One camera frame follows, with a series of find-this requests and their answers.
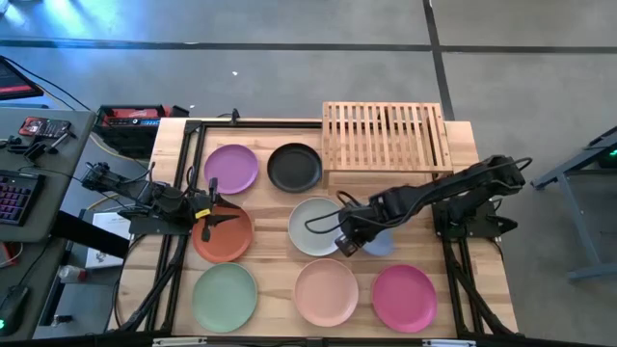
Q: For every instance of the small black plug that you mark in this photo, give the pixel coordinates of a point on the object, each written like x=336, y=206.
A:
x=62, y=319

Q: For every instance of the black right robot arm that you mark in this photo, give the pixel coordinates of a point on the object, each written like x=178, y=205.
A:
x=458, y=185

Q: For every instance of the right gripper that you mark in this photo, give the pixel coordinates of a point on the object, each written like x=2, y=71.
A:
x=359, y=224

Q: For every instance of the wooden slatted shelf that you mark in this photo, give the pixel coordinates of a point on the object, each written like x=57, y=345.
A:
x=385, y=168

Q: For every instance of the grey metal table stand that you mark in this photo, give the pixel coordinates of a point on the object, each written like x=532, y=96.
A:
x=577, y=217

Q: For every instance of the silver metal bracket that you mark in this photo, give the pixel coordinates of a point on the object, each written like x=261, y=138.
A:
x=448, y=343
x=178, y=341

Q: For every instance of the purple plate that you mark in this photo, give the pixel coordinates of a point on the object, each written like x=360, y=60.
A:
x=231, y=169

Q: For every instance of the yellow tape tag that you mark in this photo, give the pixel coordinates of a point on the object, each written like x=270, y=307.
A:
x=202, y=213

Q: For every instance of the grey plate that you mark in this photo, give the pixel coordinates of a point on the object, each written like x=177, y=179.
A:
x=313, y=241

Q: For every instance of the black device green light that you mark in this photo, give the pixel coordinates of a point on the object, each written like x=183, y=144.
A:
x=609, y=159

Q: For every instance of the clear bottle red cap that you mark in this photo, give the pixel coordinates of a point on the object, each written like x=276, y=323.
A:
x=72, y=274

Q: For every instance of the blue plate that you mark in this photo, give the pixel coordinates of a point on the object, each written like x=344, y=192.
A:
x=383, y=246

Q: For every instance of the smartphone with red case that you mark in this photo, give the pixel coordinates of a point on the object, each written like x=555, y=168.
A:
x=43, y=127

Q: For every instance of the black clip gadget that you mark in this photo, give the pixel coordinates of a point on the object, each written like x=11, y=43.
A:
x=34, y=152

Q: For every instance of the grey side desk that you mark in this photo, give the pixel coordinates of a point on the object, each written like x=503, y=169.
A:
x=82, y=126

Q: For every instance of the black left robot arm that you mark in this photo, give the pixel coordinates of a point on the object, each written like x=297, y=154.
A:
x=164, y=202

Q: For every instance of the white booklet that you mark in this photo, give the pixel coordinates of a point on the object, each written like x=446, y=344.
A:
x=113, y=222

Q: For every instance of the peach plate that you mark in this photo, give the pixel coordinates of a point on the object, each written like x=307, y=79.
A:
x=326, y=292

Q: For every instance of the black flat bar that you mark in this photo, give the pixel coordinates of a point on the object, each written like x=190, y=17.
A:
x=87, y=233

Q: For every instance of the black backlit keyboard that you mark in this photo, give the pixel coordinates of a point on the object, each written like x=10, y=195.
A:
x=17, y=197

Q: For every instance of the red black equipment case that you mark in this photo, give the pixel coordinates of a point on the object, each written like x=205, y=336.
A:
x=130, y=115

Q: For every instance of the pink plate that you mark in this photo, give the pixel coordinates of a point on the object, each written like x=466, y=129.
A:
x=404, y=299

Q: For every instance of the black plate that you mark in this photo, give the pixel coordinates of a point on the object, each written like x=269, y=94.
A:
x=294, y=167

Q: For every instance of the green plate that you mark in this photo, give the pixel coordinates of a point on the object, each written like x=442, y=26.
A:
x=224, y=298

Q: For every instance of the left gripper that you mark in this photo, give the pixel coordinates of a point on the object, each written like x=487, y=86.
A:
x=200, y=205

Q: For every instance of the black computer mouse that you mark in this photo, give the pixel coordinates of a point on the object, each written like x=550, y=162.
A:
x=12, y=308

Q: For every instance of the orange plate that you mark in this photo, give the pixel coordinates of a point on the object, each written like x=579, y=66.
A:
x=226, y=246

